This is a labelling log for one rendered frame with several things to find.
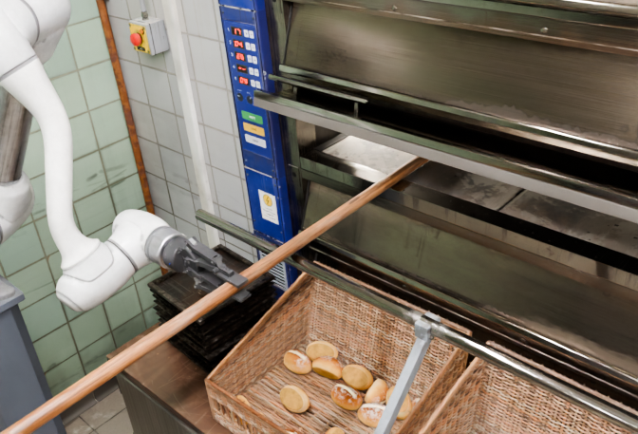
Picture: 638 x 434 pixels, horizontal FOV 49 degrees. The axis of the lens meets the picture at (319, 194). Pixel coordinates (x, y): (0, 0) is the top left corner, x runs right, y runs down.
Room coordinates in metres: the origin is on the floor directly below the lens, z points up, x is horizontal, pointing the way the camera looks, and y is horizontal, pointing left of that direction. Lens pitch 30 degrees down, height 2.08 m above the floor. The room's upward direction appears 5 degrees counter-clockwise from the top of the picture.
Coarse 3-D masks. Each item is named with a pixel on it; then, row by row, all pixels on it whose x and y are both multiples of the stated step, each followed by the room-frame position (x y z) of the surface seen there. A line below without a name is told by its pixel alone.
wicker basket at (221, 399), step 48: (336, 288) 1.67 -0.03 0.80; (288, 336) 1.64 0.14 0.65; (336, 336) 1.62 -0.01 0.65; (384, 336) 1.52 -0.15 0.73; (240, 384) 1.49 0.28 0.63; (288, 384) 1.51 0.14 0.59; (336, 384) 1.49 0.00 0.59; (432, 384) 1.24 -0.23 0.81; (240, 432) 1.33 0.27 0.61; (288, 432) 1.20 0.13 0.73
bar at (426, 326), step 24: (240, 240) 1.44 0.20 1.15; (264, 240) 1.39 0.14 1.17; (312, 264) 1.28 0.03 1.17; (360, 288) 1.18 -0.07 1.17; (408, 312) 1.08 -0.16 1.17; (432, 336) 1.03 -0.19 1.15; (456, 336) 1.00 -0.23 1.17; (408, 360) 1.02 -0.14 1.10; (504, 360) 0.93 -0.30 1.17; (408, 384) 1.00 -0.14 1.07; (552, 384) 0.86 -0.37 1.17; (600, 408) 0.80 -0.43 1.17; (384, 432) 0.94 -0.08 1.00
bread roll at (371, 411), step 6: (360, 408) 1.35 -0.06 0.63; (366, 408) 1.34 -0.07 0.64; (372, 408) 1.33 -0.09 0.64; (378, 408) 1.33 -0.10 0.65; (384, 408) 1.33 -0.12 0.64; (360, 414) 1.34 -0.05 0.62; (366, 414) 1.33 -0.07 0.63; (372, 414) 1.32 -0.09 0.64; (378, 414) 1.32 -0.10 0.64; (366, 420) 1.32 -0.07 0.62; (372, 420) 1.31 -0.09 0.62; (378, 420) 1.31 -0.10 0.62; (372, 426) 1.31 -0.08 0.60
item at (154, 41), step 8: (136, 24) 2.19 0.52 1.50; (144, 24) 2.16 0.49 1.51; (152, 24) 2.17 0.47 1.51; (160, 24) 2.19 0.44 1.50; (136, 32) 2.19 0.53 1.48; (144, 32) 2.16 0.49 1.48; (152, 32) 2.16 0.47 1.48; (160, 32) 2.19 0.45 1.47; (144, 40) 2.16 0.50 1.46; (152, 40) 2.16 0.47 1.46; (160, 40) 2.18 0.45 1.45; (136, 48) 2.21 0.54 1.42; (144, 48) 2.17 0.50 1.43; (152, 48) 2.16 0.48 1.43; (160, 48) 2.18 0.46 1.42; (168, 48) 2.20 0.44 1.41
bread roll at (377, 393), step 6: (372, 384) 1.41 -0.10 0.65; (378, 384) 1.41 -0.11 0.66; (384, 384) 1.42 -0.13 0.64; (372, 390) 1.39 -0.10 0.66; (378, 390) 1.39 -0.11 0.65; (384, 390) 1.40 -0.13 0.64; (366, 396) 1.38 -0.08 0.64; (372, 396) 1.37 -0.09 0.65; (378, 396) 1.38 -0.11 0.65; (384, 396) 1.38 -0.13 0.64; (366, 402) 1.37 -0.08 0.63; (372, 402) 1.37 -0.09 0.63; (378, 402) 1.37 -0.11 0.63; (384, 402) 1.38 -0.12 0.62
